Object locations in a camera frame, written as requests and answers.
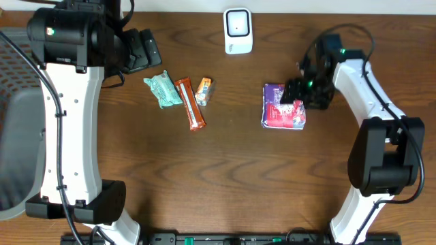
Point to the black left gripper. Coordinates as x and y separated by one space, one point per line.
144 50

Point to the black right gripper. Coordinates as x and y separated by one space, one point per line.
296 90

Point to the purple red noodle packet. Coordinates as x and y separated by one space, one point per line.
281 116

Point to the mint green snack packet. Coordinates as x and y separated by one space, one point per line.
164 90

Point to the small orange snack box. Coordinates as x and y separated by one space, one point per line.
204 91

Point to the orange snack bar wrapper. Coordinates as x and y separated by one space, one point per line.
196 120

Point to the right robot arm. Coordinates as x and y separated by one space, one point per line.
385 165

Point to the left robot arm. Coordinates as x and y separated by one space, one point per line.
76 46

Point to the grey plastic mesh basket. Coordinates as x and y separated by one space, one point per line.
22 133

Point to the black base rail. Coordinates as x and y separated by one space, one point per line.
293 238

